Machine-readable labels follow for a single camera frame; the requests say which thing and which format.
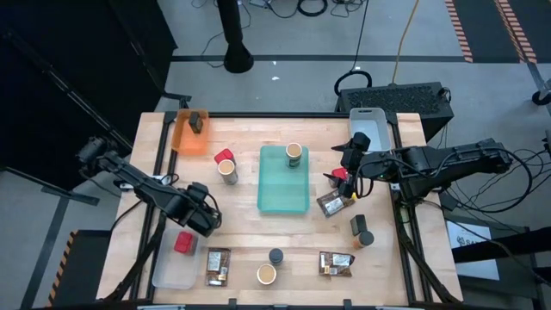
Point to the brown spice packet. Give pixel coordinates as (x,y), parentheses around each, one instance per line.
(333,204)
(336,263)
(217,267)

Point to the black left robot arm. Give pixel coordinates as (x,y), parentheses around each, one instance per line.
(142,185)

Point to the black metal beam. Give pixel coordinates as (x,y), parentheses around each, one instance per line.
(516,243)

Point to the black pole stand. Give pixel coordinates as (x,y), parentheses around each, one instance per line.
(234,43)

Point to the black caster wheel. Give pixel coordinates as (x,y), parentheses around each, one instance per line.
(540,98)

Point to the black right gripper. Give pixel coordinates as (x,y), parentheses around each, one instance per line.
(355,172)

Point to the black curtain partition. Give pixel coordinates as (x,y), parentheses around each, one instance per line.
(64,64)

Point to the black aluminium table frame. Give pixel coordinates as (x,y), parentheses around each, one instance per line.
(301,115)

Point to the garlic powder jar purple label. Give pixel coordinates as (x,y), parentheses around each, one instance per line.
(276,255)

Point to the red block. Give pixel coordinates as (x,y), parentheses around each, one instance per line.
(184,242)
(224,156)

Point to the teal translucent plastic tray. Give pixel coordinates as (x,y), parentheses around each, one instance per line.
(280,189)

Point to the clear plastic bin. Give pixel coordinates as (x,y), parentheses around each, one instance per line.
(172,271)

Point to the cork lid jar barcode label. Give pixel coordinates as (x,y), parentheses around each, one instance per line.
(266,274)

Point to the black computer case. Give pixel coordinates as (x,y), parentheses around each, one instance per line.
(400,101)

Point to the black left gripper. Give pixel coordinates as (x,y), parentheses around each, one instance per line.
(204,217)

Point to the white printed sign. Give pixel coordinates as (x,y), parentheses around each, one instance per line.
(469,254)

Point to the orange translucent plastic bin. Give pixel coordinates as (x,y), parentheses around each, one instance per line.
(189,144)

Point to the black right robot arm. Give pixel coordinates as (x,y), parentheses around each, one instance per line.
(452,163)

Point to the black platform hazard stripe edge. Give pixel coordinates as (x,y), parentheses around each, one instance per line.
(86,271)

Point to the orange spice jar black lid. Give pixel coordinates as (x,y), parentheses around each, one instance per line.
(366,237)

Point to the paper cup with coffee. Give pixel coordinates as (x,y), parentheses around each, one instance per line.
(227,168)

